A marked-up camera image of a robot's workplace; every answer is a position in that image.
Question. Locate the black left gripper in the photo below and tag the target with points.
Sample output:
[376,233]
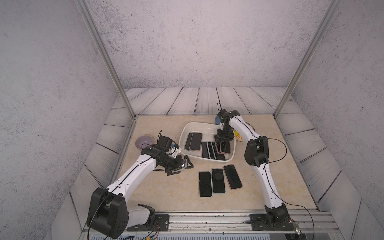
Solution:
[177,167]

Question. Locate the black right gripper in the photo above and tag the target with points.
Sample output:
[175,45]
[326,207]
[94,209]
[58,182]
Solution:
[227,139]

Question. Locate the black phone cream case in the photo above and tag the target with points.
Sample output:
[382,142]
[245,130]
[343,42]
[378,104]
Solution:
[205,184]

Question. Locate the black phone green case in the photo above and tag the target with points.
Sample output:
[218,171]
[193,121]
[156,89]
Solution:
[218,181]

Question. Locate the black phone pink case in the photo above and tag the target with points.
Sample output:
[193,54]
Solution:
[233,177]

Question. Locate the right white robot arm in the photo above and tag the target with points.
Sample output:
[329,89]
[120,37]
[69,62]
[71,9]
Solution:
[256,155]

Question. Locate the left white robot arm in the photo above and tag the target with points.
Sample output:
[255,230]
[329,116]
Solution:
[108,211]

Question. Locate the black phone lilac case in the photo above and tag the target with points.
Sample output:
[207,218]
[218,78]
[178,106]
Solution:
[188,141]

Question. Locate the black phone pink edge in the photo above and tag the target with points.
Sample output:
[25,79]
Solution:
[209,152]

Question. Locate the black phone in box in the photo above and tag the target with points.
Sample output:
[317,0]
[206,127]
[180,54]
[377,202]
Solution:
[196,139]

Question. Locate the round patterned plate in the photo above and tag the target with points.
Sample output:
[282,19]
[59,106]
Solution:
[239,138]

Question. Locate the blue ceramic bowl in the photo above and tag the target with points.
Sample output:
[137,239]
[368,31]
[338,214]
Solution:
[217,120]

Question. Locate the lilac ceramic bowl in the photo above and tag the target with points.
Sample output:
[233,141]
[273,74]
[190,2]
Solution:
[143,141]

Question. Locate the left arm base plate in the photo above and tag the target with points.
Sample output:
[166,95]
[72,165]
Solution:
[156,223]

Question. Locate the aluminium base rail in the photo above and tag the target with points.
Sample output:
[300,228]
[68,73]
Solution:
[236,225]

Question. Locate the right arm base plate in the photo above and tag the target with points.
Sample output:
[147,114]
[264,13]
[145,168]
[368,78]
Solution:
[264,222]

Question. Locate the right aluminium frame post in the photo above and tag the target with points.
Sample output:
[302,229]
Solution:
[320,32]

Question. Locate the aluminium frame post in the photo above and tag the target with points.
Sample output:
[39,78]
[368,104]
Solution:
[320,32]
[86,14]

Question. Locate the left aluminium frame post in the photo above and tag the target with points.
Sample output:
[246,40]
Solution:
[86,14]

